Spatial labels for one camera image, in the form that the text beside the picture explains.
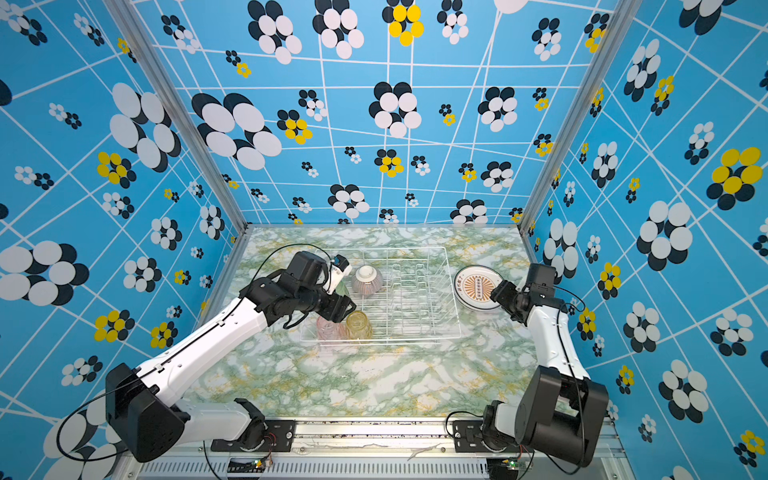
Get yellow glass tumbler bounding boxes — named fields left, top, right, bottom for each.
left=345, top=310, right=373, bottom=340

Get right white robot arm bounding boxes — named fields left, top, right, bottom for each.
left=482, top=264, right=609, bottom=468

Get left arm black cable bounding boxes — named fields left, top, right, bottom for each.
left=55, top=389, right=130, bottom=464

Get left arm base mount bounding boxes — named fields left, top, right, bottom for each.
left=210, top=419, right=297, bottom=453

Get pink glass tumbler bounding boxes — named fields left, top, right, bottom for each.
left=316, top=317, right=347, bottom=341

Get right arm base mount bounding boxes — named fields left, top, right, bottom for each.
left=448, top=419, right=495, bottom=453

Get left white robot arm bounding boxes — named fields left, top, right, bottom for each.
left=105, top=251, right=356, bottom=463

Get green glass tumbler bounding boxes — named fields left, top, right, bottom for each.
left=334, top=281, right=349, bottom=298

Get white plate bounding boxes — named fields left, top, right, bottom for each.
left=453, top=265, right=503, bottom=311

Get white wire dish rack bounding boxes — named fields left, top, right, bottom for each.
left=299, top=246, right=462, bottom=346

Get striped ceramic bowl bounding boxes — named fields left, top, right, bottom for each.
left=353, top=264, right=384, bottom=297

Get aluminium front rail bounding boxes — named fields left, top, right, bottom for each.
left=113, top=417, right=635, bottom=479

